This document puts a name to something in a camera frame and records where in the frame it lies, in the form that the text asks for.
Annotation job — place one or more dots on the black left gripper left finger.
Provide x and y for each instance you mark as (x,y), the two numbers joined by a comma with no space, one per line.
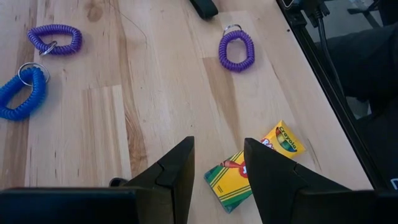
(174,168)

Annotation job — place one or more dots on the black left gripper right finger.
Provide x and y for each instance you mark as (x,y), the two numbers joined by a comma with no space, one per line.
(270,180)

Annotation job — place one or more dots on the yellow green crayon box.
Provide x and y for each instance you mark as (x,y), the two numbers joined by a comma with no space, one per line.
(230,183)

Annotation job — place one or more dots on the black elastic band loop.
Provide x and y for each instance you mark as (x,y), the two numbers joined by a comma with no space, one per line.
(203,7)

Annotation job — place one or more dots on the person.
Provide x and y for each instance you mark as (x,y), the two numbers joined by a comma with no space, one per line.
(367,62)

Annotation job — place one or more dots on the black aluminium table frame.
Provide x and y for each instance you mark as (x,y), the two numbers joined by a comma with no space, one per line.
(326,84)

